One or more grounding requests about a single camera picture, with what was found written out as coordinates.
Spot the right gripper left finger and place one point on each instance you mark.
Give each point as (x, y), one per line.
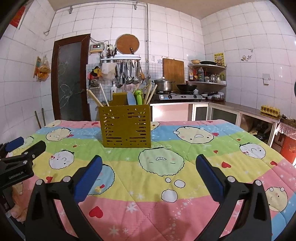
(43, 221)

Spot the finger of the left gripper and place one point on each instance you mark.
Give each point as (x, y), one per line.
(34, 151)
(10, 146)

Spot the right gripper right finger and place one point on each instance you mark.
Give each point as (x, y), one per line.
(253, 221)

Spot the blue plastic spoon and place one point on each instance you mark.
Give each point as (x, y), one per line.
(131, 99)

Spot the green handled fork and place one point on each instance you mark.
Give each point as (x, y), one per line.
(138, 97)

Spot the kitchen counter cabinets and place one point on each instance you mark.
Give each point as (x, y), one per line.
(244, 117)

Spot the person's left hand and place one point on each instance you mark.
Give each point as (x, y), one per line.
(17, 212)

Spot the hanging orange plastic bag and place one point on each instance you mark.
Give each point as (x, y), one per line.
(42, 69)

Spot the yellow slotted utensil holder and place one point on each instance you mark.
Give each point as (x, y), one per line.
(123, 125)

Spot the dark wooden door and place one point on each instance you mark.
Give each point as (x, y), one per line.
(68, 79)

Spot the colourful cartoon quilt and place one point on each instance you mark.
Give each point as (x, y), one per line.
(156, 193)

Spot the white soap bottle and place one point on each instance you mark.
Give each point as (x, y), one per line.
(113, 90)

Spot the yellow egg tray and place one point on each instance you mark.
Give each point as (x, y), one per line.
(270, 110)

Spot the hanging utensil rack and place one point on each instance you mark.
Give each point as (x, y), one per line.
(123, 69)

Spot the round wooden board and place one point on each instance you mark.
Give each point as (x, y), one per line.
(127, 44)

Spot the steel cooking pot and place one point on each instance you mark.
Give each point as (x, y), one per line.
(163, 85)

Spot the gas stove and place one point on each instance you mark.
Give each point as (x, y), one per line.
(175, 97)

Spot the black wok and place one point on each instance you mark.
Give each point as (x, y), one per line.
(186, 88)

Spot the rectangular wooden cutting board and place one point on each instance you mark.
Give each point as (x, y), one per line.
(173, 71)

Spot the wall switch box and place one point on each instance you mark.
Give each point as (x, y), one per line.
(96, 48)

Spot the corner wall shelf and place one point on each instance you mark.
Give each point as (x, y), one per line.
(207, 77)

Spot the yellow wall poster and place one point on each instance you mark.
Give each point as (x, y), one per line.
(219, 59)

